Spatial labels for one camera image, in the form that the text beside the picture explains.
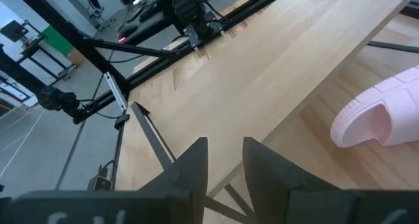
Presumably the wooden shelf black frame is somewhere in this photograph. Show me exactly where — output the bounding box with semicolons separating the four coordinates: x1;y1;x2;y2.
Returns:
114;0;419;224

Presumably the cardboard box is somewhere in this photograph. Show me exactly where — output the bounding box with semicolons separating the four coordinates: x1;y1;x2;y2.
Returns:
66;48;88;67

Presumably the black computer mouse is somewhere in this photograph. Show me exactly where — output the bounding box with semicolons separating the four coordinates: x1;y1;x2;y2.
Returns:
117;22;139;43

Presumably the black office chair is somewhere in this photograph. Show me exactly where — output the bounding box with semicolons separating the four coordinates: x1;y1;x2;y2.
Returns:
83;0;106;22

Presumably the small black camera box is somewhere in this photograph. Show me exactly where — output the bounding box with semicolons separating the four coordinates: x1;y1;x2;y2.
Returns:
86;164;115;192

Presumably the silver aluminium bar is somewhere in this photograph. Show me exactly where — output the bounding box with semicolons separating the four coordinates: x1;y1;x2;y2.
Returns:
103;71;129;113

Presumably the black equipment stand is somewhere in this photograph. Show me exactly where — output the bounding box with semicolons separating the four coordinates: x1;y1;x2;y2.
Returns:
0;20;78;86

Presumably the black aluminium table frame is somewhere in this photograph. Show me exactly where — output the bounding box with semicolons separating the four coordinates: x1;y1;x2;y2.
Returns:
9;0;419;192

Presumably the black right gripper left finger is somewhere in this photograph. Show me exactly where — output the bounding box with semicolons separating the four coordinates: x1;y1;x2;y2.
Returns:
6;137;210;224

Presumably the green panel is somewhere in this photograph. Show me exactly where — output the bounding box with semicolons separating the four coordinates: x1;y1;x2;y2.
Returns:
41;25;77;57

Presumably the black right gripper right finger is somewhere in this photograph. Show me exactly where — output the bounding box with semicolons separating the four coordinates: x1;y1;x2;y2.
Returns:
242;137;419;224

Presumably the pink slide sandal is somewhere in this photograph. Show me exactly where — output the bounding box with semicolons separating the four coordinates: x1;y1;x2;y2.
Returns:
329;65;419;149

